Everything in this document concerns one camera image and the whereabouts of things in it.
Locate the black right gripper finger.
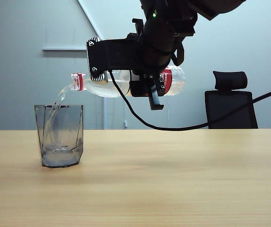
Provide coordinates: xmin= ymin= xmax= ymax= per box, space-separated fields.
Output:
xmin=86 ymin=36 xmax=139 ymax=82
xmin=129 ymin=79 xmax=166 ymax=98

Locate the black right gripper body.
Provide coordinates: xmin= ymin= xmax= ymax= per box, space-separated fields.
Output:
xmin=125 ymin=17 xmax=197 ymax=111

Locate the clear Nongfu Spring water bottle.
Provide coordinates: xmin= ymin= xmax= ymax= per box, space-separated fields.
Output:
xmin=70 ymin=65 xmax=186 ymax=99

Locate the black office chair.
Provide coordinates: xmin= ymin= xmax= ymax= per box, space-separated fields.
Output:
xmin=204 ymin=70 xmax=259 ymax=130

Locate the grey transparent faceted cup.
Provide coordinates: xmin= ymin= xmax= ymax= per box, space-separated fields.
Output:
xmin=34 ymin=104 xmax=85 ymax=169

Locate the white diagonal wall bar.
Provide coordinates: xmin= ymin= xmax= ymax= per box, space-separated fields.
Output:
xmin=76 ymin=0 xmax=103 ymax=41

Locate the white vertical wall strip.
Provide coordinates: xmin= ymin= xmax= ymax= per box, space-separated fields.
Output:
xmin=102 ymin=96 xmax=108 ymax=130

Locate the white horizontal wall bar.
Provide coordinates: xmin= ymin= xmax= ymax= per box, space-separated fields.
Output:
xmin=42 ymin=47 xmax=89 ymax=52

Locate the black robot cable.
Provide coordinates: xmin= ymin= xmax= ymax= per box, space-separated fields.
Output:
xmin=108 ymin=42 xmax=271 ymax=132

